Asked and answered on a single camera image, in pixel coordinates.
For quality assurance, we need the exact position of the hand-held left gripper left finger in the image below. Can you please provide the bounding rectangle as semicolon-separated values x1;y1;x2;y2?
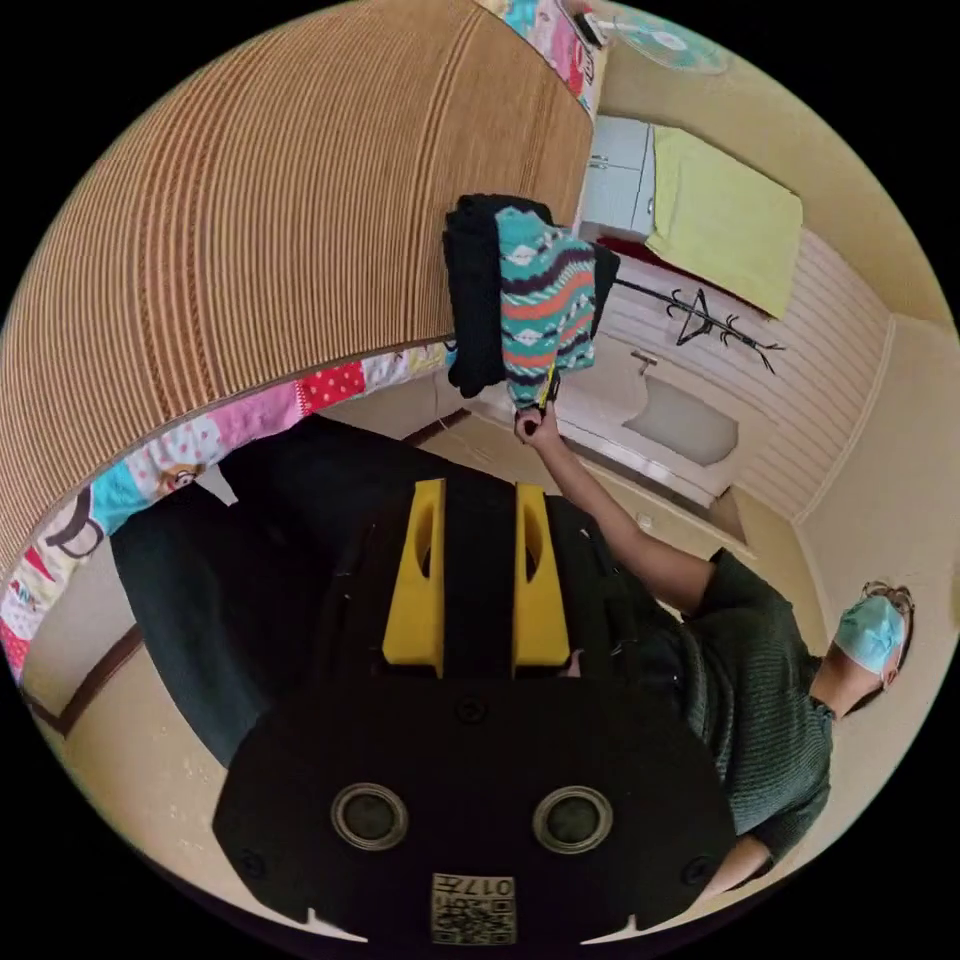
381;479;447;670

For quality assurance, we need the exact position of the black coat rack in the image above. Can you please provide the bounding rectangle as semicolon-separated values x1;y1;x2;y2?
613;277;787;375

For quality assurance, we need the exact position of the person's body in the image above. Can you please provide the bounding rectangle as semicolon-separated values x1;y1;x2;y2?
110;414;918;895

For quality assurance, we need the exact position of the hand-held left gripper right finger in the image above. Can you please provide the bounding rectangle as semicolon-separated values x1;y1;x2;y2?
513;482;571;668

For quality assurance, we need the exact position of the person's right forearm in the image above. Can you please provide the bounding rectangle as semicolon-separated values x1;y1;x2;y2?
532;438;726;625

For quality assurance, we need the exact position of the bed with woven mat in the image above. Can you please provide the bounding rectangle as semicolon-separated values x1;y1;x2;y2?
0;0;610;680

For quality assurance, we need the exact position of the white door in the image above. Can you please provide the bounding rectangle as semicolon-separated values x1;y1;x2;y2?
479;329;751;519

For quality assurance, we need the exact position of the yellow-green curtain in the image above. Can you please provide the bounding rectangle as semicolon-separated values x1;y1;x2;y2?
644;124;805;322

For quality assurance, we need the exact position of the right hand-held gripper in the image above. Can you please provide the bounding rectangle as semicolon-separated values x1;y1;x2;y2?
524;359;563;414

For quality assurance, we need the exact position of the teal fan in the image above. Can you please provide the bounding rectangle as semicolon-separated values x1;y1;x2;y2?
599;13;730;77

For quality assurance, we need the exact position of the person's right hand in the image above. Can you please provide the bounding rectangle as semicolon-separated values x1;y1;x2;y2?
514;407;562;451

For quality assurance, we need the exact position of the white cupboard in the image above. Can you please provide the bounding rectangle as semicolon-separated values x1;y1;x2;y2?
578;114;657;235

